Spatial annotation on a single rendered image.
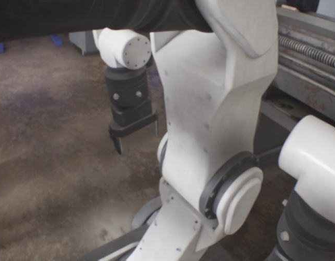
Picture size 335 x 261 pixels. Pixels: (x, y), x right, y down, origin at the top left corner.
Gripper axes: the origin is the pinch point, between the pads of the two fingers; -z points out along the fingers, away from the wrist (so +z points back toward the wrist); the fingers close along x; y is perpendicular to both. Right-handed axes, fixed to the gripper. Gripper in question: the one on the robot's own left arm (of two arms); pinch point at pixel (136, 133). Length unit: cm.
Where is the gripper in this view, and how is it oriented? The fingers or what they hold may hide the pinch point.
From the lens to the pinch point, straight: 66.2
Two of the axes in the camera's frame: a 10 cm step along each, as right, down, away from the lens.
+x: 7.9, -4.3, 4.3
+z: -0.7, -7.7, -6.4
